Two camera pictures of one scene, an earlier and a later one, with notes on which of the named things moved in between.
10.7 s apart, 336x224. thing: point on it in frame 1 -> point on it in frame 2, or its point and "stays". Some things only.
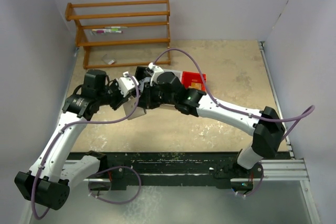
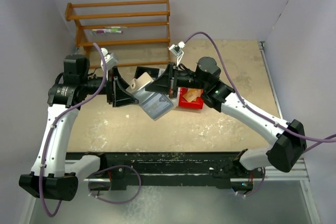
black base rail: [123, 170] stays
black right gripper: [146, 98] -> [172, 80]
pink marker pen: [106, 31] stays
